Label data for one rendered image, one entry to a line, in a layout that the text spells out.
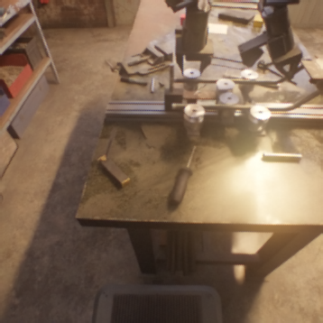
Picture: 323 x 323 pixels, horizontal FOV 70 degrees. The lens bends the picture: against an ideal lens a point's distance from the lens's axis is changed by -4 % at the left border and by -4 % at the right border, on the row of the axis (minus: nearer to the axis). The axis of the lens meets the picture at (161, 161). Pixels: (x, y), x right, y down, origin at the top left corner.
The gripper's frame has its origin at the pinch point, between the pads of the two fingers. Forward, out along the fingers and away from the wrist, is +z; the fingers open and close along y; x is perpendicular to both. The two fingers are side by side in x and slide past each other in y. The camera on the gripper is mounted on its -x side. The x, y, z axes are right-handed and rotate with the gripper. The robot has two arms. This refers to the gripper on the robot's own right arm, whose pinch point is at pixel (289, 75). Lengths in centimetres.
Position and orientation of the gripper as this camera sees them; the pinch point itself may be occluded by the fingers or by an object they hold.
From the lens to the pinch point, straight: 78.8
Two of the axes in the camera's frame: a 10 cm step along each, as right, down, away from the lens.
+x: 8.6, -2.9, -4.3
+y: -0.5, 7.8, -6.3
